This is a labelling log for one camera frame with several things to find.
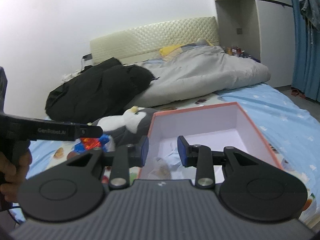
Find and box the red foil snack packet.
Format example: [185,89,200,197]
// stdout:
[80,138,101,151]

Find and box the blue star bed sheet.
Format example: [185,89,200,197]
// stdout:
[154,83,319,198]

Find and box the blue plastic snack bag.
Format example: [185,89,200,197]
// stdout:
[73,134,116,153]

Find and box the pink cardboard storage box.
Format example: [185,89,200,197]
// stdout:
[138,102,282,180]

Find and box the grey quilt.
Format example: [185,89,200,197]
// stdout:
[126,46,271,108]

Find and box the person's left hand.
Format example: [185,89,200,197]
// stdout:
[1,149,32,203]

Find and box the cream padded headboard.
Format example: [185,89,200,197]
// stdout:
[90,16,219,65]

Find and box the yellow pillow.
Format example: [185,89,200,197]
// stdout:
[159,44,183,57]

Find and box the black jacket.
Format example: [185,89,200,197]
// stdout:
[45,57,155,124]

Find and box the blue curtain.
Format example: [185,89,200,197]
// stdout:
[292,0,319,101]

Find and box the grey white penguin plush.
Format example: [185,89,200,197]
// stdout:
[92,106,158,147]

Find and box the white wardrobe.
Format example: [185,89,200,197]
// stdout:
[215,0,295,87]

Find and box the fruit print table cloth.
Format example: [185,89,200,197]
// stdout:
[49,97,320,227]

